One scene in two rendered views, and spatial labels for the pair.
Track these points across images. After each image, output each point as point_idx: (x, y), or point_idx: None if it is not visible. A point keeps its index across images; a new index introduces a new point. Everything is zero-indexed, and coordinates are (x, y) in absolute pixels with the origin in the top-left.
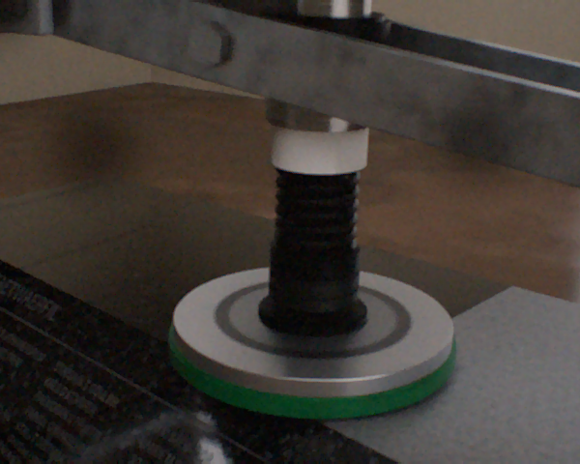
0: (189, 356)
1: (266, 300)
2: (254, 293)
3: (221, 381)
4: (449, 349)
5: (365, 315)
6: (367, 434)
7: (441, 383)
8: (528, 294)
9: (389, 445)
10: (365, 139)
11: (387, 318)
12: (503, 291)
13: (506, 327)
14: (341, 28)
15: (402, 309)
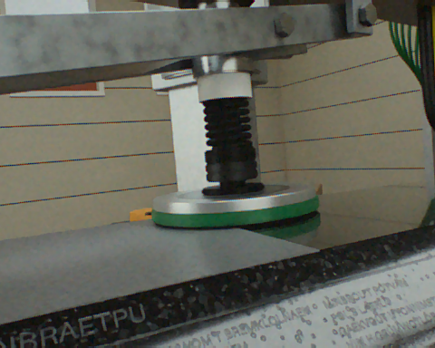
0: None
1: (247, 182)
2: (272, 186)
3: None
4: (170, 208)
5: (212, 190)
6: (145, 220)
7: (159, 221)
8: (293, 252)
9: (132, 222)
10: (205, 83)
11: (213, 197)
12: (304, 246)
13: (226, 241)
14: None
15: (221, 198)
